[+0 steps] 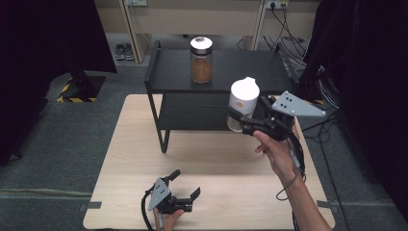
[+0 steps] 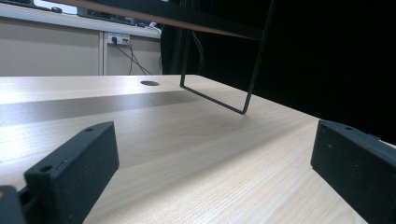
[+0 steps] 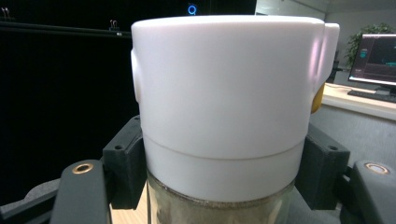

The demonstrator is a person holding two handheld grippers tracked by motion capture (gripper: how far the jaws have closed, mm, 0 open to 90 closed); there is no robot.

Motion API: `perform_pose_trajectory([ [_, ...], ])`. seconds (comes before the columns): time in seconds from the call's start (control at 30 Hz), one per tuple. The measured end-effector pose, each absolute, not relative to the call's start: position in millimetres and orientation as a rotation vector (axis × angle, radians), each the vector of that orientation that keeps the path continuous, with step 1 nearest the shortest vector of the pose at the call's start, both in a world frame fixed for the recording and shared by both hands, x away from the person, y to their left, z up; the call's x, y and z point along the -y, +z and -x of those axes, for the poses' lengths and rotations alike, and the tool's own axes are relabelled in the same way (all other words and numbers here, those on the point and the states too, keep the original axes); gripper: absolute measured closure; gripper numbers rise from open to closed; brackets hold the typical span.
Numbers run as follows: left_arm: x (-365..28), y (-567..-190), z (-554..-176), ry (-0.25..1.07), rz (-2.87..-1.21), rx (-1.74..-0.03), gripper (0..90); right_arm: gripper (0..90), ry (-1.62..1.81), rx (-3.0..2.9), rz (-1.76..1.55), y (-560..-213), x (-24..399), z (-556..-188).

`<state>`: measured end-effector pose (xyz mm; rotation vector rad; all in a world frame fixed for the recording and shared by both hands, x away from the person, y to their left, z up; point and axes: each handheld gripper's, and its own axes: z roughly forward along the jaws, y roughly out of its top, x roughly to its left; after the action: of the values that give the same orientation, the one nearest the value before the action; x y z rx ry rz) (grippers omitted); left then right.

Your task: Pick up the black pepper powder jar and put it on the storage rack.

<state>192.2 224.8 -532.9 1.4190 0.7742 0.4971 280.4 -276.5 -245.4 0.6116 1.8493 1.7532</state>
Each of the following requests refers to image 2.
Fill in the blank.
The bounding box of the black two-tier metal rack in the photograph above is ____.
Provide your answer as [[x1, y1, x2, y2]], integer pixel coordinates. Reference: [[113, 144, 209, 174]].
[[46, 0, 278, 116]]

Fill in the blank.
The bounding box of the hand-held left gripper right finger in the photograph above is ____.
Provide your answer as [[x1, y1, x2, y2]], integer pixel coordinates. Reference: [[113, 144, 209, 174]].
[[310, 119, 396, 224]]

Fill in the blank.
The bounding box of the black power cable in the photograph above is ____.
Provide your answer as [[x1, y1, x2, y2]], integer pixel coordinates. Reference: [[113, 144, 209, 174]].
[[112, 36, 154, 77]]

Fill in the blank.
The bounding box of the beige background desk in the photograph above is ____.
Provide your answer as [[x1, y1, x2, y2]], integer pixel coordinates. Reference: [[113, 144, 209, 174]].
[[0, 2, 163, 77]]

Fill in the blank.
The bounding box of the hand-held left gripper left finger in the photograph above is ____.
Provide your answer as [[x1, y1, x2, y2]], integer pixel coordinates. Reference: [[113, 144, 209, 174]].
[[23, 120, 120, 224]]

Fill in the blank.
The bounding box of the white outlet with black plug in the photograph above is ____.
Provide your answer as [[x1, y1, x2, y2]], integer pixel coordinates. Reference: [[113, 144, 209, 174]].
[[106, 32, 131, 46]]

